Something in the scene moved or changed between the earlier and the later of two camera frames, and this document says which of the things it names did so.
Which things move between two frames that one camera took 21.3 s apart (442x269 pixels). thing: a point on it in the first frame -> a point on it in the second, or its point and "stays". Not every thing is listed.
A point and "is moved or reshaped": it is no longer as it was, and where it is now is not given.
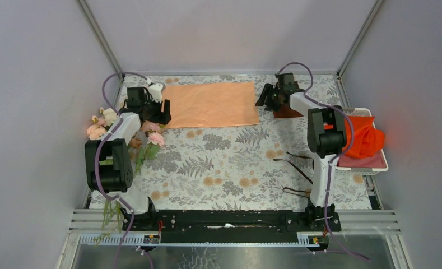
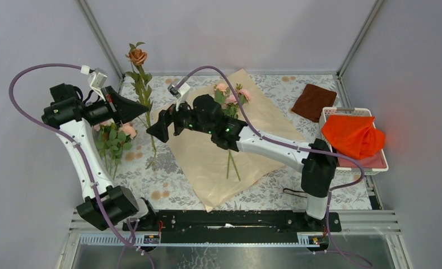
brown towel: [285, 111] -> [313, 99]
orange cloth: [362, 140] stays
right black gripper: [268, 90] -> [159, 129]
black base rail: [229, 226] stays
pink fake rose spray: [155, 140] -> [224, 96]
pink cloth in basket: [377, 161] stays
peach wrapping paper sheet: [211, 105] is moved or reshaped
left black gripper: [164, 116] -> [126, 109]
